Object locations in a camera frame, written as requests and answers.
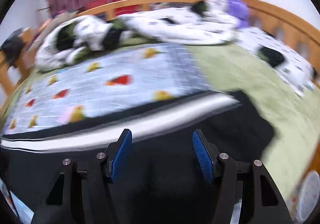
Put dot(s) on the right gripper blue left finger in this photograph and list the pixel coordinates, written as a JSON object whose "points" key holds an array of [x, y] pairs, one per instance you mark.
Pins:
{"points": [[80, 193]]}

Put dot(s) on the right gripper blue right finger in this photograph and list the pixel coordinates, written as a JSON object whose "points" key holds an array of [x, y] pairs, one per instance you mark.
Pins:
{"points": [[262, 202]]}

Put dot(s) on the black pants with white stripe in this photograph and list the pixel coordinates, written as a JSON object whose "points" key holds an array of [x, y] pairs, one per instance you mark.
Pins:
{"points": [[161, 180]]}

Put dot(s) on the fruit print plastic bed cover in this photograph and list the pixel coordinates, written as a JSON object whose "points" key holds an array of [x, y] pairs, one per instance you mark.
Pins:
{"points": [[105, 85]]}

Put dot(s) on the dark cloth on bedpost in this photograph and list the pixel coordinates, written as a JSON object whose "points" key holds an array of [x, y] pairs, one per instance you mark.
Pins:
{"points": [[12, 47]]}

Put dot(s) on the white floral quilt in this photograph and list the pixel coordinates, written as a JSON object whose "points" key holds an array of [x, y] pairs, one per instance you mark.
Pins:
{"points": [[203, 23]]}

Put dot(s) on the purple plush toy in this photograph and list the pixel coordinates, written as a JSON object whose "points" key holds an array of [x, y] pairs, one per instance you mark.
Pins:
{"points": [[240, 10]]}

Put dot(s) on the wooden bed frame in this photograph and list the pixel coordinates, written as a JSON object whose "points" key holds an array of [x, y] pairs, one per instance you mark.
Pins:
{"points": [[296, 30]]}

